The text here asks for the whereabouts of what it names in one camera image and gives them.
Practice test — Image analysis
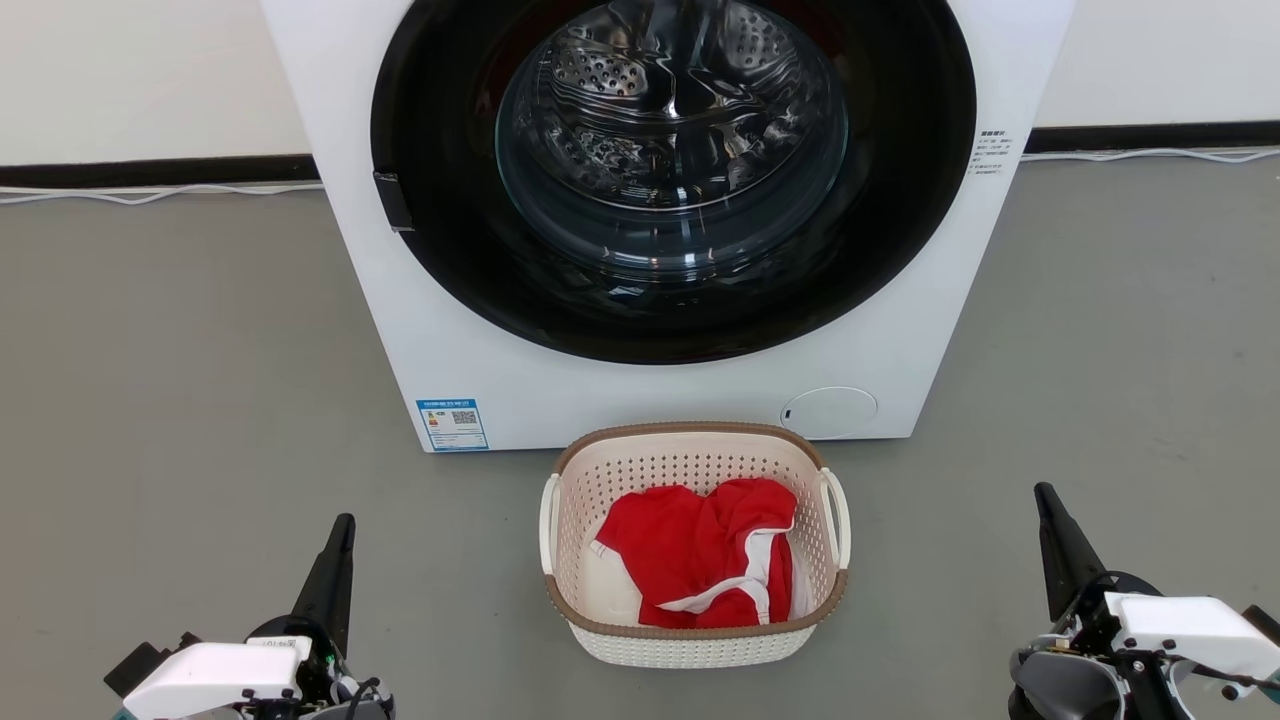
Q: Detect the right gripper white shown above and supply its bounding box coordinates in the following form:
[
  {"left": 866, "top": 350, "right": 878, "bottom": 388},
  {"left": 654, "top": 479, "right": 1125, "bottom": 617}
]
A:
[{"left": 1033, "top": 483, "right": 1280, "bottom": 720}]

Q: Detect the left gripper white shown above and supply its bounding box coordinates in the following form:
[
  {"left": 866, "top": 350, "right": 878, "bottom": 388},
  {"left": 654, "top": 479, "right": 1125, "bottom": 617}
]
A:
[{"left": 122, "top": 513, "right": 396, "bottom": 720}]

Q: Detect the cream perforated laundry basket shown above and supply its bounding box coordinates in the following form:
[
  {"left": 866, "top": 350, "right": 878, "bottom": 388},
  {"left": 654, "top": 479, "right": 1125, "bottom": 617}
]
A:
[{"left": 539, "top": 421, "right": 852, "bottom": 669}]

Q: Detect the blue energy label sticker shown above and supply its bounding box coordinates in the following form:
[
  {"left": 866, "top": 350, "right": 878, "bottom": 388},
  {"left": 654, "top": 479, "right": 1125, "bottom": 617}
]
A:
[{"left": 416, "top": 399, "right": 490, "bottom": 452}]

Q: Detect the round white filter cover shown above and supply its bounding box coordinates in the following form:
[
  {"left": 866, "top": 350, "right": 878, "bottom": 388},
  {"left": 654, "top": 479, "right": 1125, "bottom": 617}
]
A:
[{"left": 780, "top": 387, "right": 879, "bottom": 440}]

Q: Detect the white front-load washing machine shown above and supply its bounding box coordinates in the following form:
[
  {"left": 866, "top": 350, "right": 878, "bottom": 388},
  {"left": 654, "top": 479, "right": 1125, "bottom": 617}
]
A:
[{"left": 262, "top": 0, "right": 1077, "bottom": 454}]

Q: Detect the red garment with white trim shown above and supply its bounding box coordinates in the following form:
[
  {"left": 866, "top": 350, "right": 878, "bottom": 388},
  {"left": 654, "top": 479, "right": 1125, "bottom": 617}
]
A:
[{"left": 590, "top": 478, "right": 813, "bottom": 630}]

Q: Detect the black round washer door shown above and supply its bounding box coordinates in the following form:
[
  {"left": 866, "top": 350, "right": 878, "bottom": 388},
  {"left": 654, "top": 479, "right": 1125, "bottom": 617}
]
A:
[{"left": 370, "top": 0, "right": 978, "bottom": 365}]

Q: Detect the printed text notice sticker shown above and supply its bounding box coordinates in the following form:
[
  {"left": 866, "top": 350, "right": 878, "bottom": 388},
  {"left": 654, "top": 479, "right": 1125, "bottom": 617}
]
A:
[{"left": 966, "top": 128, "right": 1015, "bottom": 177}]

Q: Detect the black baseboard strip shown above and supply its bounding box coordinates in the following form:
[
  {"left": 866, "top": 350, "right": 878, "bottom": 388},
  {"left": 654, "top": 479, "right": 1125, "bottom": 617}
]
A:
[
  {"left": 1025, "top": 121, "right": 1280, "bottom": 153},
  {"left": 0, "top": 155, "right": 321, "bottom": 189}
]

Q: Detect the steel washer drum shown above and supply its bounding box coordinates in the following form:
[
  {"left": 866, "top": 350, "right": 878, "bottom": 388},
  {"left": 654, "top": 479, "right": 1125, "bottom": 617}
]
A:
[{"left": 520, "top": 0, "right": 823, "bottom": 213}]

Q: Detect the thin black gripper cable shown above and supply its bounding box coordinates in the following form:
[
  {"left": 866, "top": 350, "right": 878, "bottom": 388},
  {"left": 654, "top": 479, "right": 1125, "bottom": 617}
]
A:
[{"left": 1168, "top": 658, "right": 1280, "bottom": 693}]

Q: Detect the black door latch handle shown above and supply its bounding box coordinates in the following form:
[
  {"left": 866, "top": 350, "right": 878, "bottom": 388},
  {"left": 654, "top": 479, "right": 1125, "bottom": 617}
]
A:
[{"left": 373, "top": 172, "right": 415, "bottom": 233}]

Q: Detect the white floor cable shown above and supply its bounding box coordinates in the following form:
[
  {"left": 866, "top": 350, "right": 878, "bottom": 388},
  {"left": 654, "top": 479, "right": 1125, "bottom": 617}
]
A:
[
  {"left": 1022, "top": 147, "right": 1280, "bottom": 164},
  {"left": 0, "top": 182, "right": 324, "bottom": 206}
]

